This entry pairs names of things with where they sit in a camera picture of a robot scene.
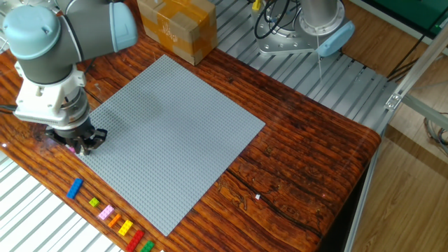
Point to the pink Lego brick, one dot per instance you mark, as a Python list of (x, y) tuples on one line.
[(106, 212)]

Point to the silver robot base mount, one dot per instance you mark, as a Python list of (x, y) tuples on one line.
[(280, 43)]

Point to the green Lego brick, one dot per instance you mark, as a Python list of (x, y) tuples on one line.
[(147, 246)]

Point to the small magenta Lego brick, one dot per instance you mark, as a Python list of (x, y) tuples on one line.
[(71, 150)]

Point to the taped cardboard box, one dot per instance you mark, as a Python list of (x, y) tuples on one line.
[(182, 31)]

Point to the yellow Lego brick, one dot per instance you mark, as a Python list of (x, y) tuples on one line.
[(125, 227)]

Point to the aluminium frame post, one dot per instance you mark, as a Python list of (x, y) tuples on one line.
[(420, 59)]

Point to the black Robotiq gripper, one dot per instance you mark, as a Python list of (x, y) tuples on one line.
[(73, 131)]

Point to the small lime Lego brick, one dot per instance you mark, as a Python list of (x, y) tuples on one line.
[(94, 202)]

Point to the silver metal bracket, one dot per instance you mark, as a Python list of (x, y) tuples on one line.
[(392, 101)]

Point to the grey Lego baseplate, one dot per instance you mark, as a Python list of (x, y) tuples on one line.
[(168, 147)]

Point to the aluminium cross beam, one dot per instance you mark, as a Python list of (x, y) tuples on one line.
[(427, 112)]

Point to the thin orange Lego brick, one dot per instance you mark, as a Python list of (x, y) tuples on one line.
[(114, 220)]

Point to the long blue Lego brick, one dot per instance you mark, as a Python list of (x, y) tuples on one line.
[(75, 188)]

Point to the long red Lego brick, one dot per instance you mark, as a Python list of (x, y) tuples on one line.
[(135, 241)]

